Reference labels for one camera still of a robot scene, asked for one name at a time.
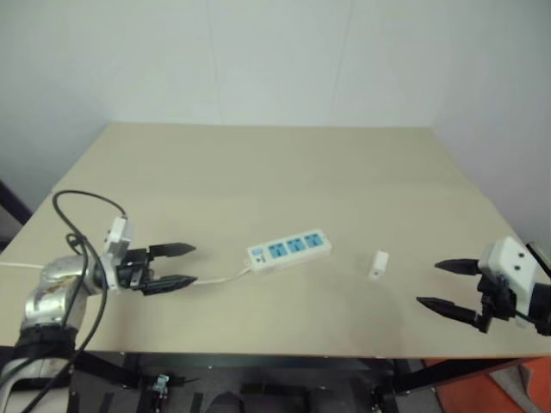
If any white plug adapter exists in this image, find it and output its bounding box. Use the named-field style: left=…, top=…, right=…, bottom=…
left=368, top=250, right=390, bottom=282

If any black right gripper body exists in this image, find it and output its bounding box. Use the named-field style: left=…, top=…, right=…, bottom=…
left=473, top=274, right=517, bottom=335

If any orange floor mat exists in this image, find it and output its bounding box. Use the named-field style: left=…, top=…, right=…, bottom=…
left=424, top=355, right=551, bottom=413

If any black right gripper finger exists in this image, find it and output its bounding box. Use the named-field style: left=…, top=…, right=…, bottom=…
left=416, top=296, right=480, bottom=324
left=434, top=257, right=482, bottom=277

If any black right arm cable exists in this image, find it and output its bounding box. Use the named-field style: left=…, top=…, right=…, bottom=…
left=525, top=239, right=551, bottom=276

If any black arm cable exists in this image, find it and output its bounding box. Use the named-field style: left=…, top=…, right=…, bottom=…
left=525, top=239, right=551, bottom=276
left=16, top=189, right=129, bottom=410

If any white power strip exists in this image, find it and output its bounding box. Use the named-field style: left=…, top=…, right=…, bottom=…
left=245, top=228, right=333, bottom=275

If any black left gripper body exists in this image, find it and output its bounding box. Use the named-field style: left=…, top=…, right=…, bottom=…
left=114, top=246, right=157, bottom=297

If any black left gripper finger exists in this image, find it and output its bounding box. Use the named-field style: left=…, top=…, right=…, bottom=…
left=147, top=242, right=197, bottom=260
left=140, top=274, right=200, bottom=297

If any black table frame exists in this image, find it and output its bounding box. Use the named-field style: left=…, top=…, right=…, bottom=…
left=71, top=350, right=551, bottom=413

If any dark furniture edge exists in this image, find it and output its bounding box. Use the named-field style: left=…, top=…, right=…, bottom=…
left=0, top=178, right=34, bottom=255

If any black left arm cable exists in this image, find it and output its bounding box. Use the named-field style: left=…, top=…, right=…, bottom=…
left=16, top=189, right=129, bottom=410

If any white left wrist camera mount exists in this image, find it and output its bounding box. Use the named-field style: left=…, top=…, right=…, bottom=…
left=102, top=216, right=136, bottom=294

